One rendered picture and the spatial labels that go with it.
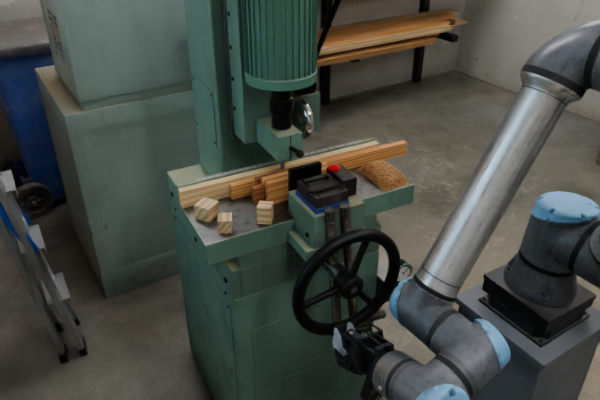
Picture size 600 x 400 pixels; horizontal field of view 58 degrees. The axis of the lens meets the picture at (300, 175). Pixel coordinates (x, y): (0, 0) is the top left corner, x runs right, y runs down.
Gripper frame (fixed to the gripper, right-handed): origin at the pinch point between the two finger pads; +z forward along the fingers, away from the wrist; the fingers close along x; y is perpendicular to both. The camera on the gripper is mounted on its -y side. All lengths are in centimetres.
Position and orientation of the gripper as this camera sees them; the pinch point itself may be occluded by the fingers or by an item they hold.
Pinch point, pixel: (337, 341)
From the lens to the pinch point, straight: 128.9
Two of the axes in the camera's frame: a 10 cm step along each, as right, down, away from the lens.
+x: -8.8, 2.2, -4.2
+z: -4.5, -1.1, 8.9
